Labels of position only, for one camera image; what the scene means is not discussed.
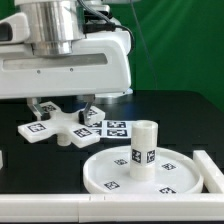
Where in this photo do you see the white left rail stub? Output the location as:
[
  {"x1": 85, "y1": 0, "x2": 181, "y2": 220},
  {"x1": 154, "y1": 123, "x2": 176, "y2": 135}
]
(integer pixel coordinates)
[{"x1": 0, "y1": 150, "x2": 3, "y2": 170}]

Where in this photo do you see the white cross-shaped table base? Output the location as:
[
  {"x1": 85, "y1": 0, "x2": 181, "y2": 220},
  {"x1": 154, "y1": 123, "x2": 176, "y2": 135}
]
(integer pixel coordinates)
[{"x1": 18, "y1": 101, "x2": 105, "y2": 148}]

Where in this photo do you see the white round table top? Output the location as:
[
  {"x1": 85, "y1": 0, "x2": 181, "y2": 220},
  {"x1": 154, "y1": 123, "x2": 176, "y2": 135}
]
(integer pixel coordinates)
[{"x1": 83, "y1": 146, "x2": 203, "y2": 194}]

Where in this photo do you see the white marker sheet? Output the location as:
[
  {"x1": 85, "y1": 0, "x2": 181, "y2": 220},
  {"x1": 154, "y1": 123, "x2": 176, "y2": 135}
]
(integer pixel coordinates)
[{"x1": 84, "y1": 119, "x2": 151, "y2": 141}]

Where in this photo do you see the white right rail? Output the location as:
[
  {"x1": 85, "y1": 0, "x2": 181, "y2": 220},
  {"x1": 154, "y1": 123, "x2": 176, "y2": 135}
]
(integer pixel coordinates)
[{"x1": 193, "y1": 150, "x2": 224, "y2": 194}]

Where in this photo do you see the grey braided robot cable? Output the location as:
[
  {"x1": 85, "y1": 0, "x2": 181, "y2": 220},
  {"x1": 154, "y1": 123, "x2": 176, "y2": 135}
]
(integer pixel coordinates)
[{"x1": 76, "y1": 0, "x2": 136, "y2": 54}]

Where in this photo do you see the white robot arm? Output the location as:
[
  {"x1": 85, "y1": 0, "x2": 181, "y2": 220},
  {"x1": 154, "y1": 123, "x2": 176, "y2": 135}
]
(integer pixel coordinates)
[{"x1": 0, "y1": 0, "x2": 133, "y2": 123}]

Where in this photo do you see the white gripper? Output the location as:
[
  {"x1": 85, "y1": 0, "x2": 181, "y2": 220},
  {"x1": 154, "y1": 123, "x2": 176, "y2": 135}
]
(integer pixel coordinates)
[{"x1": 0, "y1": 13, "x2": 131, "y2": 125}]

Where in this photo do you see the white front rail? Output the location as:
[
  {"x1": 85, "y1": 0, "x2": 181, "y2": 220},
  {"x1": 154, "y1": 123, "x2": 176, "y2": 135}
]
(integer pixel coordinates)
[{"x1": 0, "y1": 193, "x2": 224, "y2": 223}]

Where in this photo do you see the white rail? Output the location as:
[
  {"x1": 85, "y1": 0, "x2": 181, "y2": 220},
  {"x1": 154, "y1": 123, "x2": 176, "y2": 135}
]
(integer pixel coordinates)
[
  {"x1": 0, "y1": 193, "x2": 224, "y2": 223},
  {"x1": 193, "y1": 150, "x2": 224, "y2": 194}
]

